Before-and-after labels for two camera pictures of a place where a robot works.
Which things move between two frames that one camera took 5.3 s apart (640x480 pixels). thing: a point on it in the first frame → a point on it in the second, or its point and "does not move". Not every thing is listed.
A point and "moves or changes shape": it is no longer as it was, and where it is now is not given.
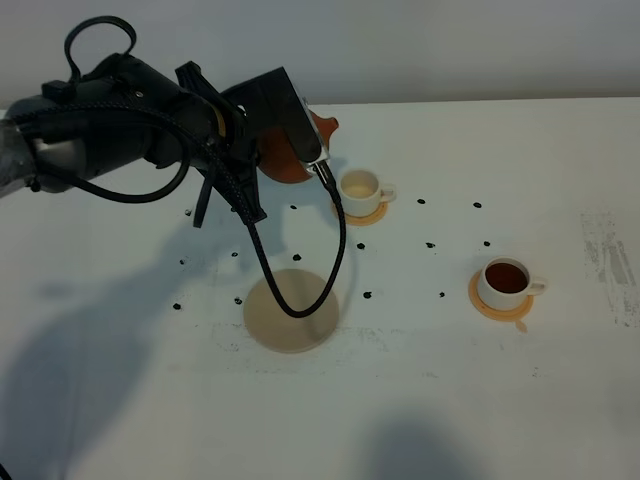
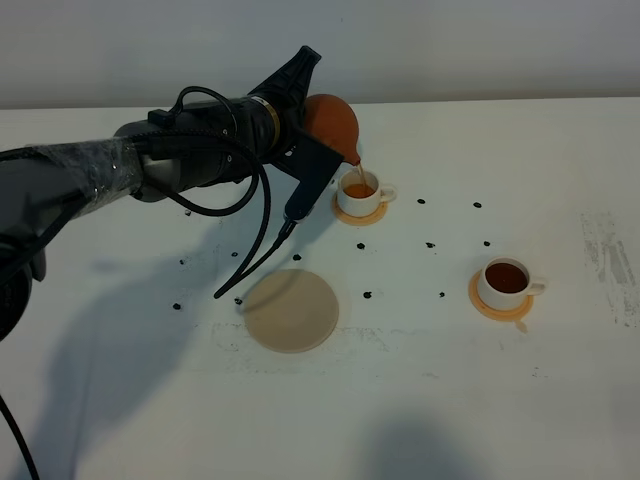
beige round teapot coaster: [276, 330] does not move
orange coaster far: [361, 221] does not move
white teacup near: [505, 283] does not move
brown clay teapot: [280, 160] moves or changes shape
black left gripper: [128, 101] → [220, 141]
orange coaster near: [502, 315] does not move
